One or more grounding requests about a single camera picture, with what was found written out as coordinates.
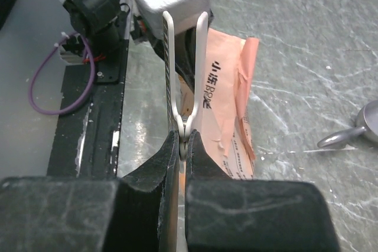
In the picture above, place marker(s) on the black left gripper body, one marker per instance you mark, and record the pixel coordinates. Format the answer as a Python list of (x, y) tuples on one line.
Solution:
[(165, 45)]

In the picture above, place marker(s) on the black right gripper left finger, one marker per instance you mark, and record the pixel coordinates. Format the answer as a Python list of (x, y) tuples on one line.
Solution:
[(135, 213)]

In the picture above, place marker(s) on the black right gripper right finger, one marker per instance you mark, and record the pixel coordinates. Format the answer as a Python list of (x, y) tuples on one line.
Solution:
[(226, 214)]

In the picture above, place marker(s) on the white bag sealing clip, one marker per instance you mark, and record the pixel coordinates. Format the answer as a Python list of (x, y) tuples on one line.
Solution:
[(184, 101)]

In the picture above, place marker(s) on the pink cat litter bag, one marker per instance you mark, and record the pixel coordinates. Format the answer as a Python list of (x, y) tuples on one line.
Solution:
[(227, 80)]

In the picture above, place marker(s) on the grey metal litter scoop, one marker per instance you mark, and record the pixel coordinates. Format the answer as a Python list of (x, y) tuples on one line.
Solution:
[(365, 125)]

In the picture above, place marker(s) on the black mounting base rail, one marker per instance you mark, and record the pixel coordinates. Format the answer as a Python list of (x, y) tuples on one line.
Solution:
[(86, 142)]

